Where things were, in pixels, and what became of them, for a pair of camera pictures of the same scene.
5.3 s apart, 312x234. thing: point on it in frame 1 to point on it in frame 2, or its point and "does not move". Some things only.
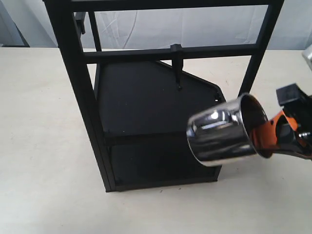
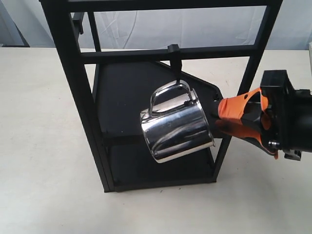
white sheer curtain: x=26 y=24 does not move
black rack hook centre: x=177 y=60 does not move
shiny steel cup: x=223 y=132 to x=176 y=123
